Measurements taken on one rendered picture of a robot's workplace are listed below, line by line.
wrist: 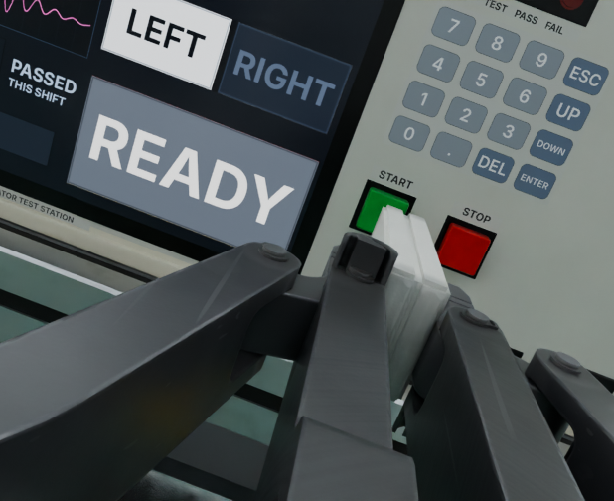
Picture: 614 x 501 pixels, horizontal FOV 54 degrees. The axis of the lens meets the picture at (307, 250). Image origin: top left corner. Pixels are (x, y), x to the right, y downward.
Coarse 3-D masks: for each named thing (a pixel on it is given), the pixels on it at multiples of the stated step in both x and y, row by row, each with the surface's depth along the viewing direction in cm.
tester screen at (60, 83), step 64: (0, 0) 26; (64, 0) 25; (192, 0) 25; (256, 0) 24; (320, 0) 24; (64, 64) 26; (128, 64) 26; (64, 128) 27; (256, 128) 26; (64, 192) 28
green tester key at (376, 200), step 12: (372, 192) 26; (384, 192) 26; (372, 204) 26; (384, 204) 26; (396, 204) 26; (408, 204) 26; (360, 216) 26; (372, 216) 26; (360, 228) 26; (372, 228) 26
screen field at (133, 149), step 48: (96, 96) 26; (144, 96) 26; (96, 144) 27; (144, 144) 27; (192, 144) 26; (240, 144) 26; (96, 192) 27; (144, 192) 27; (192, 192) 27; (240, 192) 27; (288, 192) 26; (240, 240) 27; (288, 240) 27
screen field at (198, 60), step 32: (128, 0) 25; (160, 0) 25; (128, 32) 25; (160, 32) 25; (192, 32) 25; (224, 32) 25; (256, 32) 25; (160, 64) 26; (192, 64) 25; (224, 64) 25; (256, 64) 25; (288, 64) 25; (320, 64) 25; (256, 96) 26; (288, 96) 25; (320, 96) 25; (320, 128) 26
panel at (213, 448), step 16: (192, 432) 45; (208, 432) 44; (224, 432) 44; (176, 448) 45; (192, 448) 45; (208, 448) 45; (224, 448) 45; (240, 448) 45; (256, 448) 44; (192, 464) 45; (208, 464) 45; (224, 464) 45; (240, 464) 45; (256, 464) 45; (240, 480) 45; (256, 480) 45
